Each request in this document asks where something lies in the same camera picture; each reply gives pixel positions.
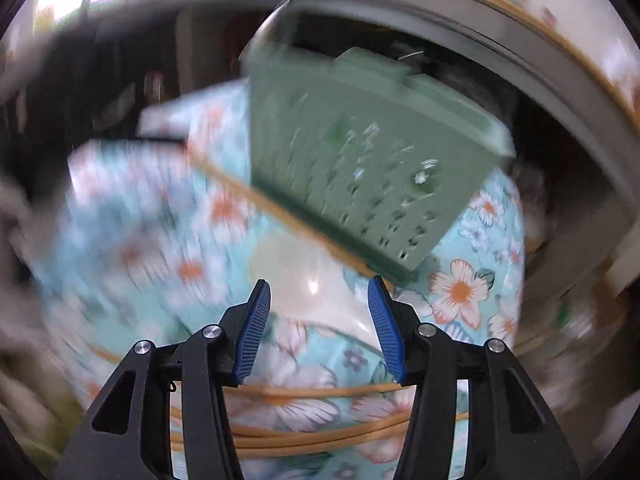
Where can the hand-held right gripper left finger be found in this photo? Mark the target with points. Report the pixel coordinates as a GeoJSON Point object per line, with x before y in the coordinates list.
{"type": "Point", "coordinates": [255, 332]}

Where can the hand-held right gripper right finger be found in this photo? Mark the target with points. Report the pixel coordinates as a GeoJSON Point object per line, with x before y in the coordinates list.
{"type": "Point", "coordinates": [387, 332]}

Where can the cream plastic spoon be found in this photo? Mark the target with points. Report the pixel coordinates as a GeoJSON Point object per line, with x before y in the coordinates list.
{"type": "Point", "coordinates": [315, 280]}

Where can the green perforated utensil holder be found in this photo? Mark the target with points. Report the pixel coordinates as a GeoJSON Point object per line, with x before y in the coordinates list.
{"type": "Point", "coordinates": [360, 160]}

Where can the blue floral cloth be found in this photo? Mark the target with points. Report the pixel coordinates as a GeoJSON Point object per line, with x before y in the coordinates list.
{"type": "Point", "coordinates": [150, 240]}

